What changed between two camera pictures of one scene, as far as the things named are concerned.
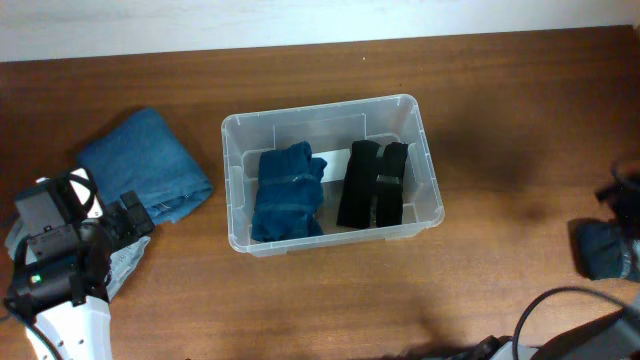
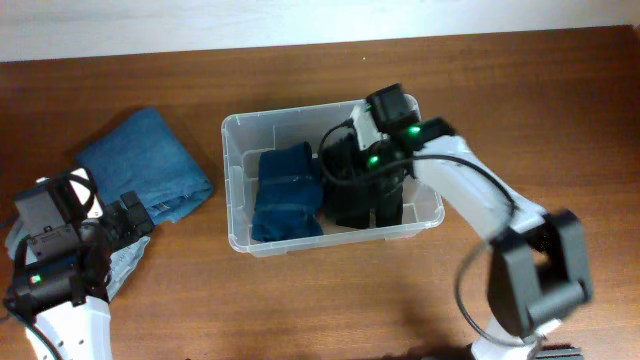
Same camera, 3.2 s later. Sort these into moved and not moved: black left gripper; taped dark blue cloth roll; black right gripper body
Moved: black right gripper body
Not moved: taped dark blue cloth roll; black left gripper
